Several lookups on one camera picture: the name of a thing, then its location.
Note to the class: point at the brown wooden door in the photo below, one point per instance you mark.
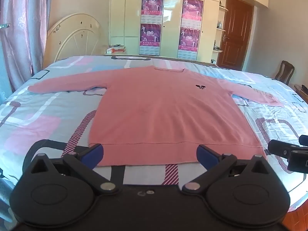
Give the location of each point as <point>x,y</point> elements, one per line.
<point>234,33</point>

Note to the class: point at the bed with patterned sheet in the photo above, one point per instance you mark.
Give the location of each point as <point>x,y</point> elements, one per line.
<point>48,115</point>

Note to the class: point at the cream round headboard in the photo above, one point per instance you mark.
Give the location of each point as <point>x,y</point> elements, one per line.
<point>72,38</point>

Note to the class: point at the purple wall calendar poster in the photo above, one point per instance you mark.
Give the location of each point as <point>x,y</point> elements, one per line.
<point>192,12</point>
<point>150,38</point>
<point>189,41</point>
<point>152,7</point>

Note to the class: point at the pink knit sweater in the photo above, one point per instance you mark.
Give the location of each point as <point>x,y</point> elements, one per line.
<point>163,110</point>

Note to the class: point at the pink sheer curtain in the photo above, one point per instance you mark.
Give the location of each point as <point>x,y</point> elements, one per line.
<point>21,41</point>

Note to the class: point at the wooden side table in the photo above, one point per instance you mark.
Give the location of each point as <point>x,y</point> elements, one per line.
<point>300,90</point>

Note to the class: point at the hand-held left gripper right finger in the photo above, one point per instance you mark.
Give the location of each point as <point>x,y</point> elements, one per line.
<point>204,154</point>

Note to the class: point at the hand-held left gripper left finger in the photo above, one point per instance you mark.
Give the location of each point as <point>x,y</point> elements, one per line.
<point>94,153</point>

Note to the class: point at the wooden chair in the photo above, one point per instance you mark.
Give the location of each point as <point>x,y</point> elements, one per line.
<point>285,72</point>

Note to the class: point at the metal curtain holdback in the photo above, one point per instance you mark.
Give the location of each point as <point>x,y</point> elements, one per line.
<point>4,25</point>

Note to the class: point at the cream corner shelves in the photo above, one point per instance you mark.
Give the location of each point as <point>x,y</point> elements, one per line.
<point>220,28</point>

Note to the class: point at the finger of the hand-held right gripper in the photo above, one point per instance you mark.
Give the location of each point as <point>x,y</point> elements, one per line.
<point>279,148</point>
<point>304,140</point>

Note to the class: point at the cream wardrobe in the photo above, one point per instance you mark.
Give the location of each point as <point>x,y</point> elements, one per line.
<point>172,24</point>

